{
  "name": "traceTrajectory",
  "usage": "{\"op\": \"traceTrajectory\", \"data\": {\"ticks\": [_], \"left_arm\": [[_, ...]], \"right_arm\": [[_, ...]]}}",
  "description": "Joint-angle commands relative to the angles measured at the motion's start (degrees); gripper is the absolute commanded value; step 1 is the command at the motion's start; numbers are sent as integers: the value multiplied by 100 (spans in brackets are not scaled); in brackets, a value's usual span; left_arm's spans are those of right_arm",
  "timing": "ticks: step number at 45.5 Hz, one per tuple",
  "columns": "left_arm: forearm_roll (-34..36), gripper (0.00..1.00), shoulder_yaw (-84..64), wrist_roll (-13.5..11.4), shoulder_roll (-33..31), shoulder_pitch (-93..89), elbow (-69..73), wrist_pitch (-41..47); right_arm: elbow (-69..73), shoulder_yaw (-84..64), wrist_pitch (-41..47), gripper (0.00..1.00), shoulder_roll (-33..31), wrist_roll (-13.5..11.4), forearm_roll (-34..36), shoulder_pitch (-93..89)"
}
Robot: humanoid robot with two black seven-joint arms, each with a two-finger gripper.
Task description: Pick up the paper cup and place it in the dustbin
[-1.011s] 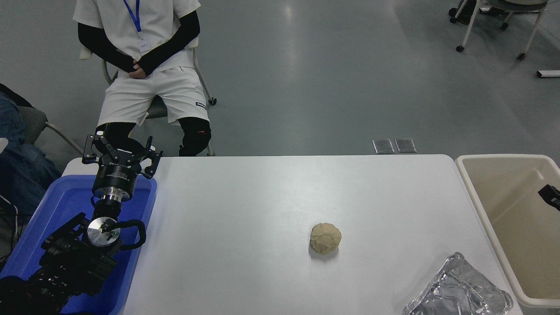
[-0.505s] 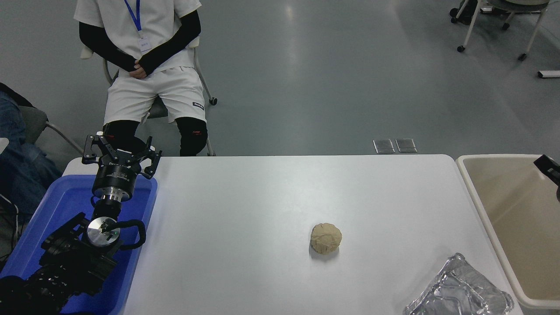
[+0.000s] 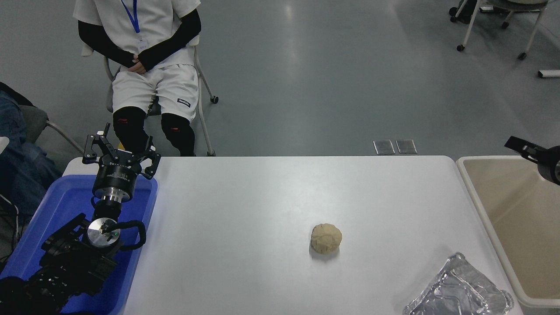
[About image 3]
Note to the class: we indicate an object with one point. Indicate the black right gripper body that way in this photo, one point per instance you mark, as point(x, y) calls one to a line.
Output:
point(552, 164)

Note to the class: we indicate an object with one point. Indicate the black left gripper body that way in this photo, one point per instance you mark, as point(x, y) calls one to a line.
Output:
point(117, 175)

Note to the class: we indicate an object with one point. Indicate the person's left hand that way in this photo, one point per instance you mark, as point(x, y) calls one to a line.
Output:
point(138, 69)

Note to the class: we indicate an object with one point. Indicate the person's right hand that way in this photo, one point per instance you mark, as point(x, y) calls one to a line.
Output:
point(136, 61)

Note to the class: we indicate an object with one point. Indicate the blue plastic tray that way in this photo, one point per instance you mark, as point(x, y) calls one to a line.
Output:
point(57, 205)

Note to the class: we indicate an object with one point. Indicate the seated person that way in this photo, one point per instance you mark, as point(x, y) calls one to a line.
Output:
point(148, 87)

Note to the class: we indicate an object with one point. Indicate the large pale bin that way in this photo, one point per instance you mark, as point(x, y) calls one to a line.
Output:
point(512, 227)

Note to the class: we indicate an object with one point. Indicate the grey chair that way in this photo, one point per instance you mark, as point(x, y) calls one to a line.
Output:
point(33, 120)

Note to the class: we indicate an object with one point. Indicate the person at table edge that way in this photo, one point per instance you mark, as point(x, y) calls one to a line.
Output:
point(17, 162)

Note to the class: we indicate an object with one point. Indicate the metal floor plate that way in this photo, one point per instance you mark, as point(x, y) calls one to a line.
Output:
point(383, 147)
point(406, 146)

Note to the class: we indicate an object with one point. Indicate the white office chair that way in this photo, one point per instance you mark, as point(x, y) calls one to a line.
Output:
point(472, 22)

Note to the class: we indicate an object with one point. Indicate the person's foot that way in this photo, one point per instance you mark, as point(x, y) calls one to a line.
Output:
point(463, 11)

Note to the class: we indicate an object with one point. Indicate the crumpled foil tray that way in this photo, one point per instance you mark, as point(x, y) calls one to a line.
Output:
point(459, 288)

